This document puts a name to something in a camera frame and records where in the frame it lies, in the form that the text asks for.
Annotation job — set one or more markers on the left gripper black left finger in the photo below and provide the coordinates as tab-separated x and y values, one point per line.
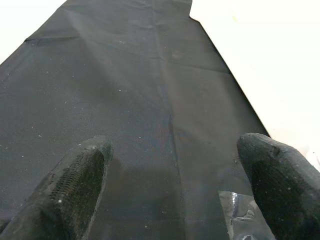
62	195

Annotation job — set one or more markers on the black tablecloth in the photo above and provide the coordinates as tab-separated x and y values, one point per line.
125	75

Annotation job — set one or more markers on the clear tape patch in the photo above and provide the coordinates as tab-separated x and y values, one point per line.
240	215

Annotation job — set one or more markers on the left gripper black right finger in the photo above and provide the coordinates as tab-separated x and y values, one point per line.
287	195

